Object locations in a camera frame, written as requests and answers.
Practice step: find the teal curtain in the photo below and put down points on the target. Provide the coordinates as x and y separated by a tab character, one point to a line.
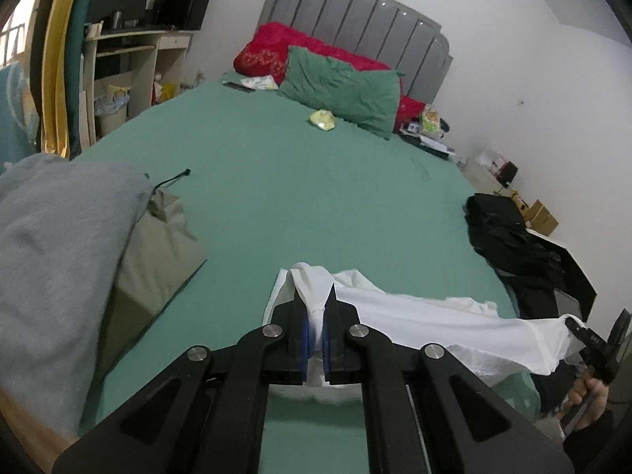
81	34

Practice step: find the grey cloth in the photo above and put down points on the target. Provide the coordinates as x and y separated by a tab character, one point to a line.
59	266

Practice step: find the large cardboard box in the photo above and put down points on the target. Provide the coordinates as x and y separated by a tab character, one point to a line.
542	218

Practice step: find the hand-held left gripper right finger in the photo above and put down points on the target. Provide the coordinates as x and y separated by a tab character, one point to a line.
327	350

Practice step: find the trash bin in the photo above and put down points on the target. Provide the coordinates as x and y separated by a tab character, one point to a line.
111	113

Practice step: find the small cardboard box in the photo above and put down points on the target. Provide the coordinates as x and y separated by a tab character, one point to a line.
519	201

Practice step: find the white printed packet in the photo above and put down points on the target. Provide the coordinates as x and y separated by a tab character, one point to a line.
259	82

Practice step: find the olive cloth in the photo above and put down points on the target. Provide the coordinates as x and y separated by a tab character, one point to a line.
153	256

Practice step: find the black remote control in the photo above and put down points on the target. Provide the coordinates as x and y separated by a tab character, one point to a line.
238	88

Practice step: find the white hooded jacket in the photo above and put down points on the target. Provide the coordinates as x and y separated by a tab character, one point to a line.
419	321

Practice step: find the green pillow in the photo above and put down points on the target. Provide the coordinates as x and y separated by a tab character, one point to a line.
345	89

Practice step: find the red pillow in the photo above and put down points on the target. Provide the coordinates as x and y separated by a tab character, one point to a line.
266	49

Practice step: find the person's right forearm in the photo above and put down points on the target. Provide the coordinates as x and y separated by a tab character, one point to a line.
597	449

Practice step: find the black computer tower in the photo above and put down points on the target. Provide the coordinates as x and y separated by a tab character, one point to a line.
185	2

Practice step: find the beige computer desk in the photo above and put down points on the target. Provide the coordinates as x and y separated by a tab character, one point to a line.
170	54

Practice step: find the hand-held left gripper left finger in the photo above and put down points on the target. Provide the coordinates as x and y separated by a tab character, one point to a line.
305	343

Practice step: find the yellow curtain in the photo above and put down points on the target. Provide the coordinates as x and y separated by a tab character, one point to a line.
54	84

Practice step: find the green snack bag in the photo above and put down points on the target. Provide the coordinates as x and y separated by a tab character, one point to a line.
429	121

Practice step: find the black speaker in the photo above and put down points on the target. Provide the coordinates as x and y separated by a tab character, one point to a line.
508	173

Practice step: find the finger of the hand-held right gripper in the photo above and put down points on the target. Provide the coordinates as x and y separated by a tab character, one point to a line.
580	333

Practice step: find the white box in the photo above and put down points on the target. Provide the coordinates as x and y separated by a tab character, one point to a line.
489	158

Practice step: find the metal cup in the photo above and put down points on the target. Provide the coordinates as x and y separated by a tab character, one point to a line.
117	19

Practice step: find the bed with green sheet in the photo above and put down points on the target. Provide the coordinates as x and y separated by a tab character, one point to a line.
296	182

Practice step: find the grey padded headboard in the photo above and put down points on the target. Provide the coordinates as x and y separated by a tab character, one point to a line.
365	24

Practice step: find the yellow packet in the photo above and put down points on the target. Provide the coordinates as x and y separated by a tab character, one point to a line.
323	119

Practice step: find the black board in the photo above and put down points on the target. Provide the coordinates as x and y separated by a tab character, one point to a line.
572	266

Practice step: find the light blue cloth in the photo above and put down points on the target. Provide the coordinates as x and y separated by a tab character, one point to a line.
15	108

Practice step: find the stack of books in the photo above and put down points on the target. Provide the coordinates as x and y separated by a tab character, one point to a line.
429	142

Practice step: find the black clothes pile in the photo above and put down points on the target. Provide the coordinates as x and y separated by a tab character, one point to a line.
503	237

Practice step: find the person's right hand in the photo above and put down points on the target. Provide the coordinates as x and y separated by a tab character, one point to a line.
590	402

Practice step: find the black monitor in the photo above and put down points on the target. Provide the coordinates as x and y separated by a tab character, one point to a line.
118	0

